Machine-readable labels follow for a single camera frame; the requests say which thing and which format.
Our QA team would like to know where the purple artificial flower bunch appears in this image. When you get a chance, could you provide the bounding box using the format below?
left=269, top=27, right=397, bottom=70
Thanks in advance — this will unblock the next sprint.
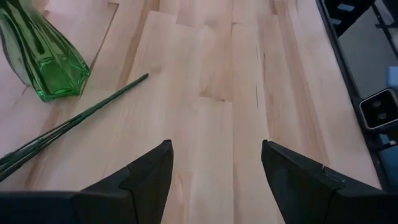
left=0, top=73, right=150, bottom=184

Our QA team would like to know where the black aluminium table frame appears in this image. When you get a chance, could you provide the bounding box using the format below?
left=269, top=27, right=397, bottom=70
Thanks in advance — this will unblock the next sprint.
left=315, top=0, right=398, bottom=191

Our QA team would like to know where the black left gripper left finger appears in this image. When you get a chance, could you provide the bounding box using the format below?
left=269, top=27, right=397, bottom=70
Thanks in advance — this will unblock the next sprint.
left=0, top=139, right=174, bottom=224

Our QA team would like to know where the green glass vase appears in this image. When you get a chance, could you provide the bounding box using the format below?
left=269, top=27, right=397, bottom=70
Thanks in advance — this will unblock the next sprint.
left=0, top=0, right=91, bottom=103

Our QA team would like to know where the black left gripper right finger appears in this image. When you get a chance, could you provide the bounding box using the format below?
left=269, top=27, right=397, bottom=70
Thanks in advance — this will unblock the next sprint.
left=261, top=139, right=398, bottom=224

